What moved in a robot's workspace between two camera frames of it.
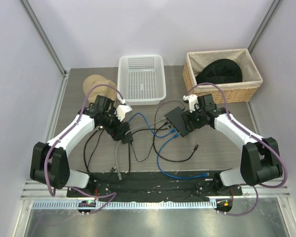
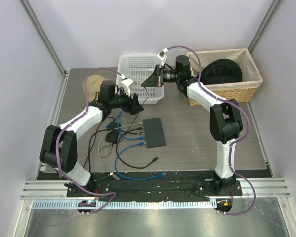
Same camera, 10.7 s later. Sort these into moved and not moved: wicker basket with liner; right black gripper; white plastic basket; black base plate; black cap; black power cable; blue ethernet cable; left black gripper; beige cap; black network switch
Moved: right black gripper; left black gripper; black network switch; black power cable; blue ethernet cable
Not moved: black cap; wicker basket with liner; black base plate; white plastic basket; beige cap
